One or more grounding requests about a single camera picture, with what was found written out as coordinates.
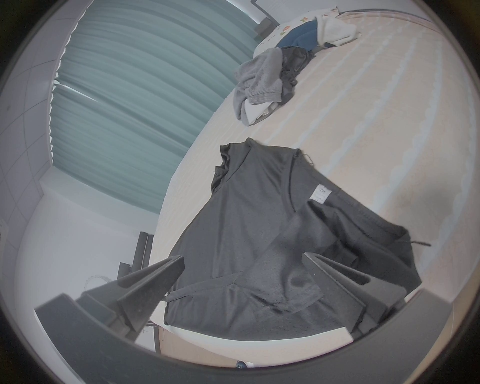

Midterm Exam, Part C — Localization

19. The black garment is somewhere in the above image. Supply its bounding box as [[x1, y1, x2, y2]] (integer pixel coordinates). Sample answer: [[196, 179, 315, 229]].
[[279, 46, 316, 106]]

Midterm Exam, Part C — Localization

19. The grey knit garment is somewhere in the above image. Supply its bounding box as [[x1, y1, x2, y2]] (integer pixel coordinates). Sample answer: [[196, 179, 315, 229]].
[[232, 47, 284, 121]]

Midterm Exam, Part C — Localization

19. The bed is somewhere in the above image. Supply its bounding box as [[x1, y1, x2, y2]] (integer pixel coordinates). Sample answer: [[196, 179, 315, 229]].
[[148, 0, 479, 340]]

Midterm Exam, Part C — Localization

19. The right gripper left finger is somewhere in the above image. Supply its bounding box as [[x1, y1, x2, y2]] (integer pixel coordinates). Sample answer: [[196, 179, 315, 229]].
[[77, 255, 185, 342]]

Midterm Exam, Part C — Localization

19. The white knit garment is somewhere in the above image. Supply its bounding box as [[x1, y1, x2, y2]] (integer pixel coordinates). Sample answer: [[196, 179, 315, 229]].
[[317, 15, 361, 47]]

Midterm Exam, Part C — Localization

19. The black chest of drawers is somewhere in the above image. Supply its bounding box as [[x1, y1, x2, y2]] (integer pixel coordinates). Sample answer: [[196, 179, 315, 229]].
[[118, 232, 155, 280]]

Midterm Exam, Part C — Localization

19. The black T-shirt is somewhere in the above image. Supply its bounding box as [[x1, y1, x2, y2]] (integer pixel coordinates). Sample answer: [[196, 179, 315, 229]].
[[163, 137, 432, 342]]

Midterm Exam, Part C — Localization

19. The dark blue garment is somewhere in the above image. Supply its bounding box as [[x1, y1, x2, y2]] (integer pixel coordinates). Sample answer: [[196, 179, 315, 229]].
[[277, 20, 323, 51]]

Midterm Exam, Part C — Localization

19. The grey bedside table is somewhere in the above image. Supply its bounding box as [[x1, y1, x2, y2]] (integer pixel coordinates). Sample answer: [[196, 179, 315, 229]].
[[255, 17, 280, 42]]

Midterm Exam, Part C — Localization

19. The blue-green curtain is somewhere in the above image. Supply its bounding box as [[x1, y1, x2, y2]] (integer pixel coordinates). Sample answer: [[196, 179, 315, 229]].
[[49, 0, 280, 214]]

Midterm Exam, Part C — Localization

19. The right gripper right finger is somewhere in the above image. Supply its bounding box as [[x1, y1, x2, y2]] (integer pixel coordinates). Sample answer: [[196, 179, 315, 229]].
[[302, 252, 407, 335]]

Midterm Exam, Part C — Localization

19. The white printed pillow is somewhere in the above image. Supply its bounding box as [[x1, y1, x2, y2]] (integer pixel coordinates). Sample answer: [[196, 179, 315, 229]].
[[253, 5, 340, 57]]

